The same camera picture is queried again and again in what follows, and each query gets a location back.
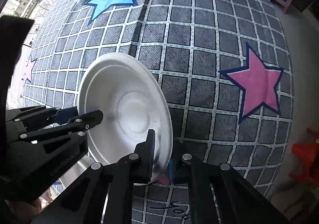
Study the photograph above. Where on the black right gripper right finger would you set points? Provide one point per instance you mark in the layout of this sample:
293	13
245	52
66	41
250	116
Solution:
218	193

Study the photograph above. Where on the red plastic stool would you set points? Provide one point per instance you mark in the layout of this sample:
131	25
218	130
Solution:
308	155

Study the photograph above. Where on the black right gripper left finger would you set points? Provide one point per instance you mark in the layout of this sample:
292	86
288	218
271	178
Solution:
103	194

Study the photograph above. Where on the checkered grey tablecloth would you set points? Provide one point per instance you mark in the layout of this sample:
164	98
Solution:
223	66

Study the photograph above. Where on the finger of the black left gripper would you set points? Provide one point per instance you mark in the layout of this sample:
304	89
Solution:
79	124
37	117

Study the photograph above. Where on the person's left hand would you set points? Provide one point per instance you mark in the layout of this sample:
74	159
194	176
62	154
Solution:
25	212

